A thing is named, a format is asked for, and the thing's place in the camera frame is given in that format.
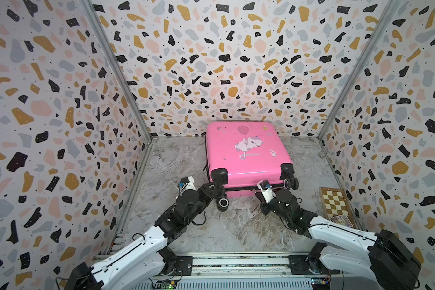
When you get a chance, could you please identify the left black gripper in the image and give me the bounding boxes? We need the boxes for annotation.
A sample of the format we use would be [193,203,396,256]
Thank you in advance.
[185,182,219,227]

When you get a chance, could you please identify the pink hard-shell suitcase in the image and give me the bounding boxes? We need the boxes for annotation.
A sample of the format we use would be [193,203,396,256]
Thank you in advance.
[205,121,299,211]

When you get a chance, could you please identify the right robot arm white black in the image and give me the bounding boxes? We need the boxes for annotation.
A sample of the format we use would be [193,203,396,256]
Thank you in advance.
[256,181,422,290]

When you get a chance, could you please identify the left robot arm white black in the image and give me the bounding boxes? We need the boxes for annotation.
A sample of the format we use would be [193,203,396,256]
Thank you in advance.
[65,181,225,290]

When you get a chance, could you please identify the wooden chessboard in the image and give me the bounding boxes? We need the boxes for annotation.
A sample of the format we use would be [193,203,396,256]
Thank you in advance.
[320,187,358,229]

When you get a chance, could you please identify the small picture card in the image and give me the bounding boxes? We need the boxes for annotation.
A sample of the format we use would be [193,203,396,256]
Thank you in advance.
[330,215,354,228]

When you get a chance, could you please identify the right green circuit board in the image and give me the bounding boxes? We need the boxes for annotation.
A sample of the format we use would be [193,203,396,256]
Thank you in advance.
[310,278,331,290]

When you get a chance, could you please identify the green circuit board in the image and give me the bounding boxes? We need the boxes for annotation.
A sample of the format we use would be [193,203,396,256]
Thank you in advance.
[310,278,331,290]
[153,280,178,290]

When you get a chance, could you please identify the left green circuit board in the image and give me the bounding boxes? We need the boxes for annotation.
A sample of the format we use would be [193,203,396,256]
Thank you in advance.
[153,280,178,290]

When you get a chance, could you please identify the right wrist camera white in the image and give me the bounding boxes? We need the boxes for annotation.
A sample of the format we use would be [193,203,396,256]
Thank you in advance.
[257,180,274,204]

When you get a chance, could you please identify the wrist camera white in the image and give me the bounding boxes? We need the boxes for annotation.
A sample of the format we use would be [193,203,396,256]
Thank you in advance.
[257,180,274,204]
[178,176,196,195]

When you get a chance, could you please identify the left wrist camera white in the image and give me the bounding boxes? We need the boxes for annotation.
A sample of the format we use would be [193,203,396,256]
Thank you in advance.
[178,176,196,195]

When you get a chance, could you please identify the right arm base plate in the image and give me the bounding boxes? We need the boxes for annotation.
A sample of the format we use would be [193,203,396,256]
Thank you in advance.
[288,254,340,276]

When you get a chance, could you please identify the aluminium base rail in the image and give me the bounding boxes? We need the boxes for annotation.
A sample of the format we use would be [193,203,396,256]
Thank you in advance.
[90,251,385,290]

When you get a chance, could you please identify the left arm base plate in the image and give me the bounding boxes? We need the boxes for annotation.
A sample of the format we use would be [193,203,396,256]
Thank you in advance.
[164,256,193,277]

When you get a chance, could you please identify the left aluminium corner post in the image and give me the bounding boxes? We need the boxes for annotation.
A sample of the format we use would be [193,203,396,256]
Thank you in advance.
[80,0,152,144]

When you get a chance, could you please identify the aluminium corner post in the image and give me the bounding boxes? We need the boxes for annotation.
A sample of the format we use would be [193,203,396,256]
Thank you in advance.
[80,0,152,144]
[317,0,399,141]

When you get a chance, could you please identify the right aluminium corner post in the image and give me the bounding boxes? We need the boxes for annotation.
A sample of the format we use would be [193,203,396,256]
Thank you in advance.
[317,0,399,141]

